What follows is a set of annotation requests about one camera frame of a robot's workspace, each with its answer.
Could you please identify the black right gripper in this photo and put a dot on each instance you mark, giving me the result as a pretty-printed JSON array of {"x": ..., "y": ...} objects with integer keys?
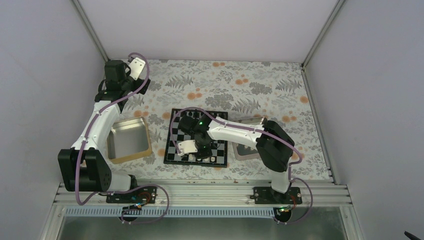
[{"x": 207, "y": 153}]

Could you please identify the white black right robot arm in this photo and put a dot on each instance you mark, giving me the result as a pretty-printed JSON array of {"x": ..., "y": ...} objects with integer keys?
[{"x": 273, "y": 144}]

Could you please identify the grey slotted cable duct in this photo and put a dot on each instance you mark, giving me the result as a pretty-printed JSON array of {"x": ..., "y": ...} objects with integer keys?
[{"x": 177, "y": 212}]

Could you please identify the aluminium front rail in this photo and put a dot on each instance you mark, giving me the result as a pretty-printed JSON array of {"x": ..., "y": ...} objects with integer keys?
[{"x": 231, "y": 194}]

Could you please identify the gold rimmed empty metal tin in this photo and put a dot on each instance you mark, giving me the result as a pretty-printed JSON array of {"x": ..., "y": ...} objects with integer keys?
[{"x": 129, "y": 140}]

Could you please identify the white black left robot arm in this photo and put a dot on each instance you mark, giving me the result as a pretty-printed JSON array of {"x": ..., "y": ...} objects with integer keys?
[{"x": 83, "y": 167}]

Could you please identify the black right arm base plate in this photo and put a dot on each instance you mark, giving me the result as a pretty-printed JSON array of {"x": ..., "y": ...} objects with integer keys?
[{"x": 268, "y": 196}]

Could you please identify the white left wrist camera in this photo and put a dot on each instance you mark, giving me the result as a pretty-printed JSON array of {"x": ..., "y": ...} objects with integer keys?
[{"x": 136, "y": 66}]

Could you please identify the floral patterned table mat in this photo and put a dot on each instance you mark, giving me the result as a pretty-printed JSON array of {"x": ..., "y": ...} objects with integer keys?
[{"x": 244, "y": 89}]

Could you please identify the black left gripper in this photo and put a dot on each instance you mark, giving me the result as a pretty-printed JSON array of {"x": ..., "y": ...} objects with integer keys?
[{"x": 140, "y": 83}]

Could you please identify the right aluminium corner frame post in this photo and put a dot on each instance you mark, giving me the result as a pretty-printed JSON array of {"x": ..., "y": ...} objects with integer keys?
[{"x": 330, "y": 19}]

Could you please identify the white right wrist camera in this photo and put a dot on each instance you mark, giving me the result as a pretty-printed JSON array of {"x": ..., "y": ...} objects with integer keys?
[{"x": 186, "y": 147}]

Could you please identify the aluminium corner frame post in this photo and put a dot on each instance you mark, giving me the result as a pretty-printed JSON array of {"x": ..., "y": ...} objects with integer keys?
[
  {"x": 89, "y": 27},
  {"x": 330, "y": 19}
]

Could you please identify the black white chess board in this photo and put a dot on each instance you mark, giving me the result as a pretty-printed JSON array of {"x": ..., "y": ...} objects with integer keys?
[{"x": 219, "y": 147}]

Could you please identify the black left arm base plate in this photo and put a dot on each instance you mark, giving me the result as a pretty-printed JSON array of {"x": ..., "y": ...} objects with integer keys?
[{"x": 145, "y": 195}]

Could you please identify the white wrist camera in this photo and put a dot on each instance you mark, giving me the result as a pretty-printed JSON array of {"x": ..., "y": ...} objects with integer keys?
[
  {"x": 136, "y": 66},
  {"x": 186, "y": 147}
]

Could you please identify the black chess pieces row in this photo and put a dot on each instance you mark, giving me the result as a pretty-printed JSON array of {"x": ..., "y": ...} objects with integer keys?
[{"x": 196, "y": 114}]

